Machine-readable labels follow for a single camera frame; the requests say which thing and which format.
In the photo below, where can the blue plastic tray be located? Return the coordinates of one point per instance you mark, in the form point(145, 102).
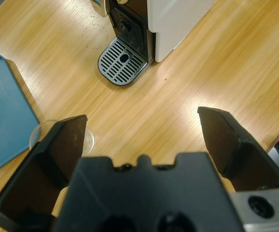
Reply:
point(6, 108)

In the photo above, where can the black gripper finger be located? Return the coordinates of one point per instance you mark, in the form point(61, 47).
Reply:
point(43, 169)
point(236, 154)

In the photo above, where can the white capsule coffee machine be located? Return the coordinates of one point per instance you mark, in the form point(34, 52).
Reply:
point(178, 21)

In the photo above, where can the clear drinking glass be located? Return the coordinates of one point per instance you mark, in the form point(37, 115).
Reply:
point(90, 141)

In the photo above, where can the metal slotted drip tray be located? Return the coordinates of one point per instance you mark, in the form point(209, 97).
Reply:
point(121, 64)

